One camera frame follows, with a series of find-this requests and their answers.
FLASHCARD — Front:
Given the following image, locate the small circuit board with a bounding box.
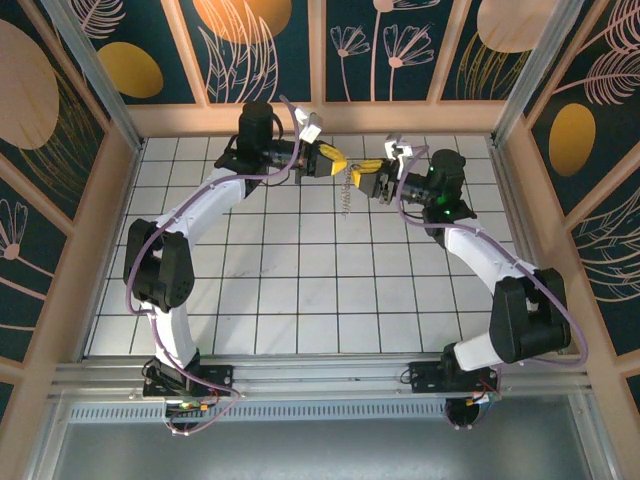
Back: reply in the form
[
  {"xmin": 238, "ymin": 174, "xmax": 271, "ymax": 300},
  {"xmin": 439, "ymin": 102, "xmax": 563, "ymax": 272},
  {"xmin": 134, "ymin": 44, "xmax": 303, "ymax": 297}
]
[
  {"xmin": 164, "ymin": 397, "xmax": 224, "ymax": 415},
  {"xmin": 464, "ymin": 387, "xmax": 502, "ymax": 407}
]

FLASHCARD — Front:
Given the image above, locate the grey metal sheet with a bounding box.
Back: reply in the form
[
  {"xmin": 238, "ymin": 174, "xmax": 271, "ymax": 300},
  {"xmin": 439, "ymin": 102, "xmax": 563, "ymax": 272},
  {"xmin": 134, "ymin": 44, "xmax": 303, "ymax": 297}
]
[{"xmin": 29, "ymin": 422, "xmax": 614, "ymax": 480}]

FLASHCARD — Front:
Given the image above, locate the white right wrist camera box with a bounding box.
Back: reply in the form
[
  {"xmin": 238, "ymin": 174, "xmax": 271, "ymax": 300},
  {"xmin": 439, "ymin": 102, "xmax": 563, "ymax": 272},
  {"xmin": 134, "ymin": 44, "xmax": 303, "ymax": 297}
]
[{"xmin": 383, "ymin": 132, "xmax": 417, "ymax": 176}]

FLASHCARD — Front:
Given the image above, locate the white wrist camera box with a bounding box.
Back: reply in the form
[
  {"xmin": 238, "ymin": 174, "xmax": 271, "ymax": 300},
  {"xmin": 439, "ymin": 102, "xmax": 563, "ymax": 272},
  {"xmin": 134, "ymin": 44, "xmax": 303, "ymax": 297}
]
[
  {"xmin": 383, "ymin": 132, "xmax": 417, "ymax": 176},
  {"xmin": 292, "ymin": 106, "xmax": 324, "ymax": 146}
]

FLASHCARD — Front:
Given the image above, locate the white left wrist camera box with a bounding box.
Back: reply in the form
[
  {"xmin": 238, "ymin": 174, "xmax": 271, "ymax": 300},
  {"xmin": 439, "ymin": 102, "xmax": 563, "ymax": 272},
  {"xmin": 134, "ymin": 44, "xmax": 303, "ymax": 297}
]
[{"xmin": 292, "ymin": 106, "xmax": 324, "ymax": 146}]

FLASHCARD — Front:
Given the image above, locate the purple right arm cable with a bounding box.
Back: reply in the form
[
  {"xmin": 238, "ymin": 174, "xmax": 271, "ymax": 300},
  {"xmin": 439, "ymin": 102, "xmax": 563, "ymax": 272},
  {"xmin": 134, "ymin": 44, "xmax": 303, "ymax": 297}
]
[{"xmin": 397, "ymin": 144, "xmax": 590, "ymax": 366}]

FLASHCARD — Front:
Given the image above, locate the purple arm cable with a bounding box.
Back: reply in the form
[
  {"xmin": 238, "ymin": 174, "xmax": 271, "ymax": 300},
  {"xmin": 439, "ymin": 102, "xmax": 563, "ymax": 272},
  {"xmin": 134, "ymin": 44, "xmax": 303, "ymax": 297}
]
[
  {"xmin": 123, "ymin": 94, "xmax": 306, "ymax": 437},
  {"xmin": 397, "ymin": 144, "xmax": 590, "ymax": 366}
]

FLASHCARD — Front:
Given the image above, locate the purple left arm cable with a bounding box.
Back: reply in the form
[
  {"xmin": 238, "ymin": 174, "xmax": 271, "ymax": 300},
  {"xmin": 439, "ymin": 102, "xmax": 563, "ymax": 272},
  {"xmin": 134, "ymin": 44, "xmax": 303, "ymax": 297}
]
[{"xmin": 123, "ymin": 94, "xmax": 306, "ymax": 437}]

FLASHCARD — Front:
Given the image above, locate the aluminium side rail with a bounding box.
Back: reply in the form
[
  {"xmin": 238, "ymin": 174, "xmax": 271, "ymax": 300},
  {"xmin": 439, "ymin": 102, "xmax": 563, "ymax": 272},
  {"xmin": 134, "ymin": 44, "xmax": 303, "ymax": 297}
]
[{"xmin": 487, "ymin": 142, "xmax": 589, "ymax": 369}]

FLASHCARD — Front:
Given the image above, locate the aluminium corner post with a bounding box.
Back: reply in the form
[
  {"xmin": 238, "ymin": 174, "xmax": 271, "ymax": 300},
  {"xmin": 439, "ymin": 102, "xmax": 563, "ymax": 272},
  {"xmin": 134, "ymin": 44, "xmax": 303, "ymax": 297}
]
[
  {"xmin": 42, "ymin": 0, "xmax": 146, "ymax": 151},
  {"xmin": 492, "ymin": 0, "xmax": 596, "ymax": 147}
]

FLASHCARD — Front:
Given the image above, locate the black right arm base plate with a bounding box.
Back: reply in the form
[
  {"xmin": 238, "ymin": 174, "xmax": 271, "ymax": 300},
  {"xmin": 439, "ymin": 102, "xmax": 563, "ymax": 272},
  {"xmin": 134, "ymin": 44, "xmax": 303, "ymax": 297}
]
[{"xmin": 407, "ymin": 359, "xmax": 501, "ymax": 396}]

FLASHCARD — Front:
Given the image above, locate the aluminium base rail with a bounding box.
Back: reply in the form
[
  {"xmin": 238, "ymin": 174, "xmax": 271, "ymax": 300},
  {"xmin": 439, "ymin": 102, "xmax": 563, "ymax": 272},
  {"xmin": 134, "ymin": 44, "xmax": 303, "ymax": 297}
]
[{"xmin": 47, "ymin": 360, "xmax": 596, "ymax": 404}]

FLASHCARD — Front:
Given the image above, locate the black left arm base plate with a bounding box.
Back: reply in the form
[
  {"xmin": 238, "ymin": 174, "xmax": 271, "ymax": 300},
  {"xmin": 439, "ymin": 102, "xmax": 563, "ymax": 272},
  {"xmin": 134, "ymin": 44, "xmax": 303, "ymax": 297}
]
[{"xmin": 143, "ymin": 362, "xmax": 236, "ymax": 399}]

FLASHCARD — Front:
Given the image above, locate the perforated metal cable duct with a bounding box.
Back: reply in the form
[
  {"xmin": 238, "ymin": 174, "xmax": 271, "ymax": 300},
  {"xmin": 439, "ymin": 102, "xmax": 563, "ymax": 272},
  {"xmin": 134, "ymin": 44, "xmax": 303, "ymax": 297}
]
[{"xmin": 67, "ymin": 402, "xmax": 451, "ymax": 425}]

